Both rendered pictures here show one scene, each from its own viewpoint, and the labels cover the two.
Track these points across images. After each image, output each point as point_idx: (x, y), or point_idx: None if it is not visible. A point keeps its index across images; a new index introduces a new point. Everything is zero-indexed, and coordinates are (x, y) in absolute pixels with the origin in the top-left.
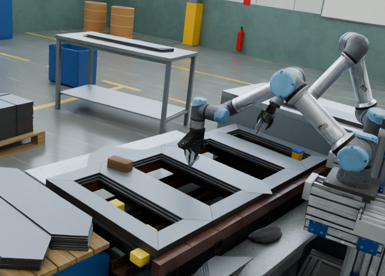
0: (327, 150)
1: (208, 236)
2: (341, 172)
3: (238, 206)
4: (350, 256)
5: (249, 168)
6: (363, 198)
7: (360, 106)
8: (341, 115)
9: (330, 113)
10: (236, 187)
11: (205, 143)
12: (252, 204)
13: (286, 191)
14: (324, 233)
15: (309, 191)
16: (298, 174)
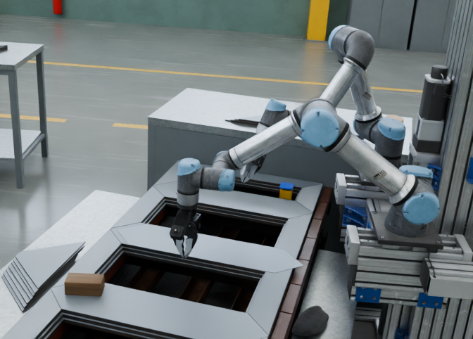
0: (316, 176)
1: None
2: (393, 221)
3: (280, 300)
4: (394, 310)
5: (229, 226)
6: (429, 249)
7: (364, 119)
8: None
9: None
10: (255, 270)
11: (200, 219)
12: (288, 289)
13: (310, 253)
14: (377, 298)
15: (357, 253)
16: (308, 223)
